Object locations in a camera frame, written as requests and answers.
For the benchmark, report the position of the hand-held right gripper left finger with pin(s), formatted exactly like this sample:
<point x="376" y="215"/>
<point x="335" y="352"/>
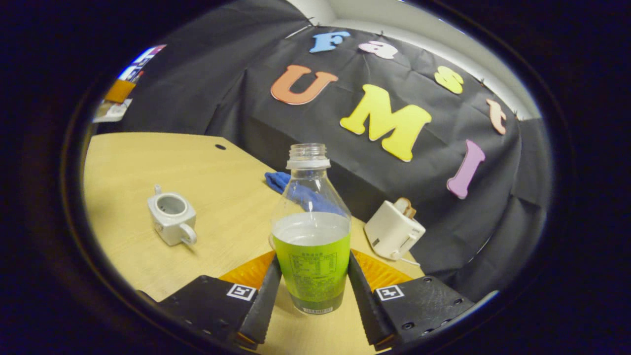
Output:
<point x="263" y="305"/>

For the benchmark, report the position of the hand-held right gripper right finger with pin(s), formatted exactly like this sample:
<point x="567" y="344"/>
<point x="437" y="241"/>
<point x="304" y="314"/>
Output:
<point x="365" y="310"/>

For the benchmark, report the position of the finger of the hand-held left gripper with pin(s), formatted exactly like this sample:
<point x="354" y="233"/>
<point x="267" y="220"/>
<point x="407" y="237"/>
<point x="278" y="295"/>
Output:
<point x="120" y="91"/>

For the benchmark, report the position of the green label water bottle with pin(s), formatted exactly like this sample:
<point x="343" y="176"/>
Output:
<point x="311" y="266"/>

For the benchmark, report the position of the small white side table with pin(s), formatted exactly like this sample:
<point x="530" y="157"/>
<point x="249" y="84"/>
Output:
<point x="111" y="112"/>

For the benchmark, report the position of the computer monitor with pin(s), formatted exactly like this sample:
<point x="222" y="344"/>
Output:
<point x="140" y="64"/>

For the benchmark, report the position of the white toaster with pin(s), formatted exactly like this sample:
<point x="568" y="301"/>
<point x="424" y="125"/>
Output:
<point x="392" y="231"/>

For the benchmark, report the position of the black backdrop cloth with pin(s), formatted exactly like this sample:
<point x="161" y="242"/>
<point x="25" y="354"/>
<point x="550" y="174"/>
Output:
<point x="222" y="98"/>

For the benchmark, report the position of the bread slice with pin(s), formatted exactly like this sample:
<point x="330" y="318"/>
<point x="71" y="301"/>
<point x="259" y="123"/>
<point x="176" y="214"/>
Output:
<point x="405" y="207"/>

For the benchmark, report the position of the blue towel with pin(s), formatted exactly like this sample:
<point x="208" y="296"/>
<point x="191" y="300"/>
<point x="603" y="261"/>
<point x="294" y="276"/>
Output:
<point x="277" y="181"/>

